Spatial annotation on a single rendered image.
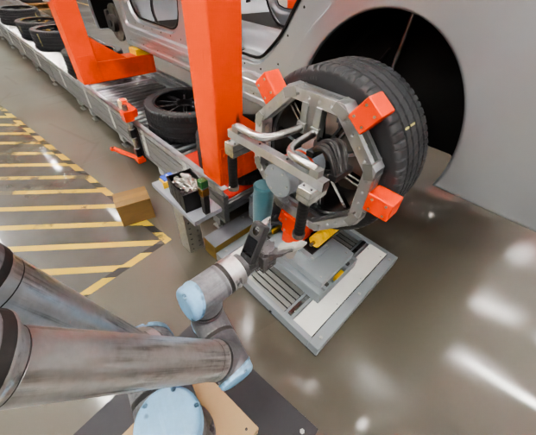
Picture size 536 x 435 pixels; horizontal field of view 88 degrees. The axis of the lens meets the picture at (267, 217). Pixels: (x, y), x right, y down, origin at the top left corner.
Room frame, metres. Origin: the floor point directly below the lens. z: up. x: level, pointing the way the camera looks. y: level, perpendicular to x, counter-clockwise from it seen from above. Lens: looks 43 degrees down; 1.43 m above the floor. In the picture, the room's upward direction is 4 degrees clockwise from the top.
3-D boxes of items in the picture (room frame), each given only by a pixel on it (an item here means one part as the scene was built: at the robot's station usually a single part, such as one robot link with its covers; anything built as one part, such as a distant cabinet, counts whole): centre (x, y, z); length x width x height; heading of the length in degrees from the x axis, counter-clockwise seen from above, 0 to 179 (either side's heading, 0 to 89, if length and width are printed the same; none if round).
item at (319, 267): (1.05, -0.26, 0.32); 0.40 x 0.30 x 0.28; 47
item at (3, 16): (6.12, 4.90, 0.39); 0.66 x 0.66 x 0.24
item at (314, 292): (1.07, -0.24, 0.13); 0.50 x 0.36 x 0.10; 47
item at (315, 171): (0.77, -0.13, 1.03); 0.19 x 0.18 x 0.11; 137
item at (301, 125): (0.90, 0.01, 1.03); 0.19 x 0.18 x 0.11; 137
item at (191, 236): (1.19, 0.48, 0.21); 0.10 x 0.10 x 0.42; 47
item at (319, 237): (0.92, -0.30, 0.51); 0.29 x 0.06 x 0.06; 137
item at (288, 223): (0.95, -0.17, 0.48); 0.16 x 0.12 x 0.17; 137
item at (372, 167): (0.92, -0.14, 0.85); 0.54 x 0.07 x 0.54; 47
